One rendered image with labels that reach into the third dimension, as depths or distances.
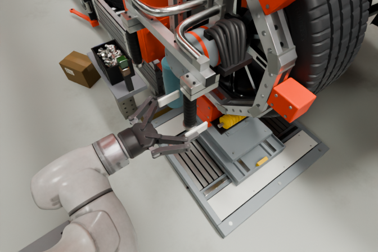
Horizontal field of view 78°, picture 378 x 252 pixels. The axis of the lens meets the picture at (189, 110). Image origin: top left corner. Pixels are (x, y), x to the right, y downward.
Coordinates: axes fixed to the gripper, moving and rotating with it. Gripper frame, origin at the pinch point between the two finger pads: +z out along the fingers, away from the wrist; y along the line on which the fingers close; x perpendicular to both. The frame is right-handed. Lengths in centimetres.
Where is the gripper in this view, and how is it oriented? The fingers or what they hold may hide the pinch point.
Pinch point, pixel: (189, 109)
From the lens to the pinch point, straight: 66.2
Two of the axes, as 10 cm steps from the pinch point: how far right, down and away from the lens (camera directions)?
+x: 0.0, -6.0, -8.0
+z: 8.2, -4.6, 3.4
